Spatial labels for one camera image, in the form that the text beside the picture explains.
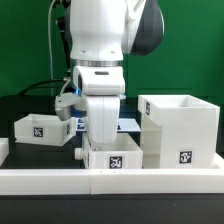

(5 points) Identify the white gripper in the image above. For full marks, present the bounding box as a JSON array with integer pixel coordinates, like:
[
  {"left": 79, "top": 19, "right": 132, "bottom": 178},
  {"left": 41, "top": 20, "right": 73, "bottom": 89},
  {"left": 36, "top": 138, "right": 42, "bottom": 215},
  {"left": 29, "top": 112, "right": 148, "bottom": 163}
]
[{"left": 85, "top": 96, "right": 120, "bottom": 146}]

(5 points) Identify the white front drawer tray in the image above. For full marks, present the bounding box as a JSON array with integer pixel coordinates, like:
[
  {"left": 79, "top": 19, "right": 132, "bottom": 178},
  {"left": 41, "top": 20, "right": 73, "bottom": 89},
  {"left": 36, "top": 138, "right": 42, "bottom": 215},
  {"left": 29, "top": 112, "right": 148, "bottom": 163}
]
[{"left": 74, "top": 133, "right": 143, "bottom": 169}]

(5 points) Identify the white drawer tray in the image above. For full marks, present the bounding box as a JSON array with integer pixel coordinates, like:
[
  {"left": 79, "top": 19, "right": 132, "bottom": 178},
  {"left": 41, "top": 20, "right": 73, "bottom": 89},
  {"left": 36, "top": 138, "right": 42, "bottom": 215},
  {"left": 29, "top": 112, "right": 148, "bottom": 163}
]
[
  {"left": 74, "top": 133, "right": 143, "bottom": 169},
  {"left": 14, "top": 114, "right": 76, "bottom": 146}
]

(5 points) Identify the white drawer cabinet box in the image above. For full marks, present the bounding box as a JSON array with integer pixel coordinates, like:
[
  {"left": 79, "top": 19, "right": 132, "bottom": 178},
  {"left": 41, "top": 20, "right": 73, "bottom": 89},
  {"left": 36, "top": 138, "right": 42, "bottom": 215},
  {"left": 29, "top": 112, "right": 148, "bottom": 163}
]
[{"left": 138, "top": 95, "right": 220, "bottom": 169}]

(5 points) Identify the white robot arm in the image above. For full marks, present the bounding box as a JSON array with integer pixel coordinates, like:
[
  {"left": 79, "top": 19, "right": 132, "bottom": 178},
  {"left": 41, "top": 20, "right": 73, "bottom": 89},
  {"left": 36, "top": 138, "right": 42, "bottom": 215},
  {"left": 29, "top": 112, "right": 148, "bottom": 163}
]
[{"left": 70, "top": 0, "right": 164, "bottom": 146}]

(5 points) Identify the white marker sheet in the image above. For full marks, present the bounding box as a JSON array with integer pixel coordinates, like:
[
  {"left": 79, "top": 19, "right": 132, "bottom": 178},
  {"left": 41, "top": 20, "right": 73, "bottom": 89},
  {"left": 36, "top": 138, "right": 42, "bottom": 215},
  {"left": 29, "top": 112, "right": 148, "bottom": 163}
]
[{"left": 76, "top": 118, "right": 141, "bottom": 132}]

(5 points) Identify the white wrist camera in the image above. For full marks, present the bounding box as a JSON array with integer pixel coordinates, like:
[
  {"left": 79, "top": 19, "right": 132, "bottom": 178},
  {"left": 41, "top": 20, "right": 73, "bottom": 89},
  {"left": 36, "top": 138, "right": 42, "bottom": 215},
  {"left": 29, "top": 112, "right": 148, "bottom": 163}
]
[{"left": 55, "top": 92, "right": 87, "bottom": 121}]

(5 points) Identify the black cable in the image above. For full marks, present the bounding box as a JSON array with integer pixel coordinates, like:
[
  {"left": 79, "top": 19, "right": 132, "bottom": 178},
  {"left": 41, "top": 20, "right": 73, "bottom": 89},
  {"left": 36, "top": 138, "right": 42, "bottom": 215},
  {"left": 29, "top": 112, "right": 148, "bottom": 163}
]
[{"left": 16, "top": 78, "right": 71, "bottom": 97}]

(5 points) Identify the white cable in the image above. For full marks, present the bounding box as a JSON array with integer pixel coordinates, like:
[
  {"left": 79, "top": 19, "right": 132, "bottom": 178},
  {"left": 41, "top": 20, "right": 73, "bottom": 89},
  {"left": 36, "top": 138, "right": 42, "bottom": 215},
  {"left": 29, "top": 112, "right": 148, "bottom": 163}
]
[{"left": 47, "top": 0, "right": 56, "bottom": 81}]

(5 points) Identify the black camera stand pole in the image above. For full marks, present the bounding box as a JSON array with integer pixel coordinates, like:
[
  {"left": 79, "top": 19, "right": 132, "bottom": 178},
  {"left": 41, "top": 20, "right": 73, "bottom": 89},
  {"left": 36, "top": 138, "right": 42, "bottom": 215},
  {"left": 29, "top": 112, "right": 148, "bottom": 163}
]
[{"left": 54, "top": 0, "right": 72, "bottom": 76}]

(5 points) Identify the white front rail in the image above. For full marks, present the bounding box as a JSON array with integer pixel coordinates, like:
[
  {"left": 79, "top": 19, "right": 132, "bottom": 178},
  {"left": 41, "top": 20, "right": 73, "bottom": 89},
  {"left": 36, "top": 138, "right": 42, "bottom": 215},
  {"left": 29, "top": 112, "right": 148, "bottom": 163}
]
[{"left": 0, "top": 138, "right": 224, "bottom": 195}]

